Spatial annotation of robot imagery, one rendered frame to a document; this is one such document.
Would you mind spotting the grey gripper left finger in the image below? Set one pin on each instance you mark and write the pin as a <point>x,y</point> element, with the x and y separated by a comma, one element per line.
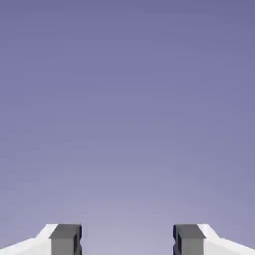
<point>62,242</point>

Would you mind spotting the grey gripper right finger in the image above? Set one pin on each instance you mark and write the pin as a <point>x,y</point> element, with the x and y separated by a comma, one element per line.
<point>191,242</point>

